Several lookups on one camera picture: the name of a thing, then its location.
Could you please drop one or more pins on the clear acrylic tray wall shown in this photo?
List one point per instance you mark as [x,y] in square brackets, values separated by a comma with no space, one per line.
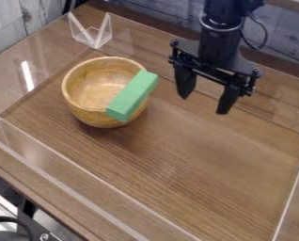
[99,212]

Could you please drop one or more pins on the wooden bowl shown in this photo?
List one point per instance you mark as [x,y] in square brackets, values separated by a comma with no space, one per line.
[93,83]

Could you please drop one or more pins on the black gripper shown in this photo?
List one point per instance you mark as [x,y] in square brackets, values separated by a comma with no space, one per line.
[235,72]

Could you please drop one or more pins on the green rectangular block stick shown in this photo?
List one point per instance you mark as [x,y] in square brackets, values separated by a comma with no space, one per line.
[126,103]

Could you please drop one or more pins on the black table leg bracket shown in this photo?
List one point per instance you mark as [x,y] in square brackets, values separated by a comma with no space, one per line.
[43,226]

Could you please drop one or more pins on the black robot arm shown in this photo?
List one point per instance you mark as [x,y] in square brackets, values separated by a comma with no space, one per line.
[214,56]

